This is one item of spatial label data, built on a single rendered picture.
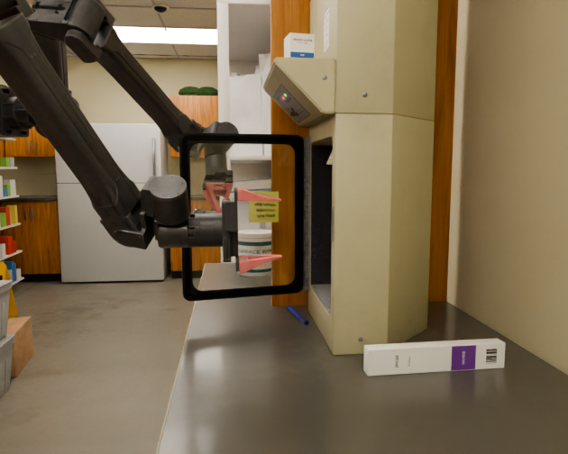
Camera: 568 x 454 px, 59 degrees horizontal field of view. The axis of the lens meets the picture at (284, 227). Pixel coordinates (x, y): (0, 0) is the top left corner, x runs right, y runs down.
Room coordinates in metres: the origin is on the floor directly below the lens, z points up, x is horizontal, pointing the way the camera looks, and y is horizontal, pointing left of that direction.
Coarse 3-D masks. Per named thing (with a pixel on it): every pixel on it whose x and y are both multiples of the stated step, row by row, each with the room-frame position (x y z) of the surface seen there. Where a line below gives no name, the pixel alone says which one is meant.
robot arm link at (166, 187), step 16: (160, 176) 0.80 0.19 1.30; (176, 176) 0.80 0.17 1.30; (144, 192) 0.77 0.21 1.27; (160, 192) 0.77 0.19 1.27; (176, 192) 0.77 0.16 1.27; (144, 208) 0.80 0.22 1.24; (160, 208) 0.77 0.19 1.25; (176, 208) 0.77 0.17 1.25; (144, 224) 0.81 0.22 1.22; (128, 240) 0.82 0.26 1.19; (144, 240) 0.81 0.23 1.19
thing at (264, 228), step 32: (192, 160) 1.18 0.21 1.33; (224, 160) 1.21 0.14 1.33; (256, 160) 1.23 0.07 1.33; (288, 160) 1.25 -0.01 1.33; (192, 192) 1.18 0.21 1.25; (224, 192) 1.21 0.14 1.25; (256, 192) 1.23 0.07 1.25; (288, 192) 1.25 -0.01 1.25; (256, 224) 1.23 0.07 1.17; (288, 224) 1.25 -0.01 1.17; (192, 256) 1.18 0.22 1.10; (288, 256) 1.25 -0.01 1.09; (224, 288) 1.21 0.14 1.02
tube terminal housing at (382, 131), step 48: (336, 0) 0.97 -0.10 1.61; (384, 0) 0.97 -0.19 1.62; (432, 0) 1.10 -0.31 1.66; (336, 48) 0.96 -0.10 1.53; (384, 48) 0.97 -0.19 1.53; (432, 48) 1.11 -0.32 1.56; (336, 96) 0.96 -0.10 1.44; (384, 96) 0.97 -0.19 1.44; (432, 96) 1.12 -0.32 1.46; (336, 144) 0.96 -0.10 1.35; (384, 144) 0.97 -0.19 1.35; (432, 144) 1.12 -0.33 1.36; (336, 192) 0.96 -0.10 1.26; (384, 192) 0.97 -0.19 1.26; (336, 240) 0.96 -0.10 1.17; (384, 240) 0.97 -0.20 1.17; (336, 288) 0.96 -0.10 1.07; (384, 288) 0.97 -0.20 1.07; (336, 336) 0.96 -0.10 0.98; (384, 336) 0.97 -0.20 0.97
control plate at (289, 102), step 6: (282, 90) 1.08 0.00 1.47; (276, 96) 1.20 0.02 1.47; (288, 96) 1.09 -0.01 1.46; (282, 102) 1.19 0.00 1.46; (288, 102) 1.14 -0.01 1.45; (294, 102) 1.08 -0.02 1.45; (288, 108) 1.19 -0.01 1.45; (294, 108) 1.13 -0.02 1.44; (300, 108) 1.08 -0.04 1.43; (300, 114) 1.13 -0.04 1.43; (306, 114) 1.09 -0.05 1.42; (300, 120) 1.18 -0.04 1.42
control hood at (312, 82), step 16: (272, 64) 0.99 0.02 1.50; (288, 64) 0.95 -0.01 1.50; (304, 64) 0.95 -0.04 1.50; (320, 64) 0.96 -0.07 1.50; (272, 80) 1.09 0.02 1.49; (288, 80) 0.98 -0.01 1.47; (304, 80) 0.96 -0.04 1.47; (320, 80) 0.96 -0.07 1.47; (272, 96) 1.24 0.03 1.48; (304, 96) 0.97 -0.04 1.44; (320, 96) 0.96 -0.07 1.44; (320, 112) 0.97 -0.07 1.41
